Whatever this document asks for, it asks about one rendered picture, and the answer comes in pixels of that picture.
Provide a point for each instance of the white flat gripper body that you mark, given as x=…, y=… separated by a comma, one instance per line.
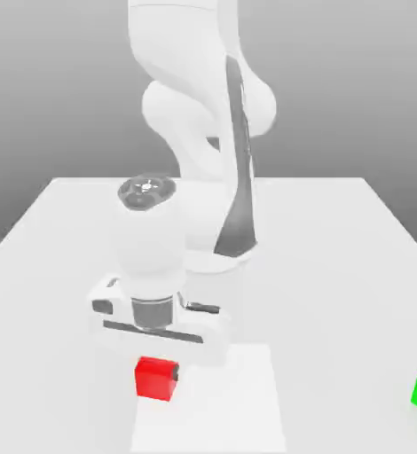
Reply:
x=151, y=337

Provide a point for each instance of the small red cube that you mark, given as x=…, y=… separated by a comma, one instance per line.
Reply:
x=155, y=379

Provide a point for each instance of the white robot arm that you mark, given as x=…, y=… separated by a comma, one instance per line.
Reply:
x=201, y=106

